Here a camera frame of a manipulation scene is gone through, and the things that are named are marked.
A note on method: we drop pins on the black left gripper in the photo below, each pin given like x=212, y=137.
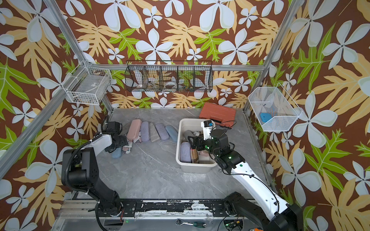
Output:
x=124, y=142

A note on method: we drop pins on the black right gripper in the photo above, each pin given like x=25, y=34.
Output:
x=201, y=139

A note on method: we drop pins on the pink glasses case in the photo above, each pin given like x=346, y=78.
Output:
x=134, y=129
x=204, y=153

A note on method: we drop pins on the pale blue glasses case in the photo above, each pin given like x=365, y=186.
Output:
x=117, y=153

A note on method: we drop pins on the plaid glasses case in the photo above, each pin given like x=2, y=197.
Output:
x=194, y=156

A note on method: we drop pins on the grey fabric glasses case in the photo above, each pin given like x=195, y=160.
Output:
x=188, y=134

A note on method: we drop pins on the cream plastic storage box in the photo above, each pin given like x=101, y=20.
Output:
x=205, y=163

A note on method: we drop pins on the flag newspaper glasses case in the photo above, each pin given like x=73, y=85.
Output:
x=128, y=148

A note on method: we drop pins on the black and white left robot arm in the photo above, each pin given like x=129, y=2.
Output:
x=80, y=170

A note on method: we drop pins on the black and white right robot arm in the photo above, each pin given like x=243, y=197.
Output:
x=270, y=212

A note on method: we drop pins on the lilac fabric glasses case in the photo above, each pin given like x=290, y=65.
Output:
x=145, y=132

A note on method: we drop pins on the light blue fabric glasses case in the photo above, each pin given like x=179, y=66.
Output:
x=172, y=132

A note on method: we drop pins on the purple fabric glasses case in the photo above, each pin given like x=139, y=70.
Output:
x=162, y=132

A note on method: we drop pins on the blue object in basket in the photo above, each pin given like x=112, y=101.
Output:
x=265, y=117

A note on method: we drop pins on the white wire basket left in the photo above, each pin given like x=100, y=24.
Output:
x=87, y=84

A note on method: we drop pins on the white wire basket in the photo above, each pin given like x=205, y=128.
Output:
x=279, y=103
x=87, y=84

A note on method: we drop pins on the white wire basket right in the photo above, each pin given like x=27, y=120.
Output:
x=279, y=103

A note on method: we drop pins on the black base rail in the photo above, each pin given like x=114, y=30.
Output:
x=207, y=207

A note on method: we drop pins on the black wire basket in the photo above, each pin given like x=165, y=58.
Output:
x=171, y=76

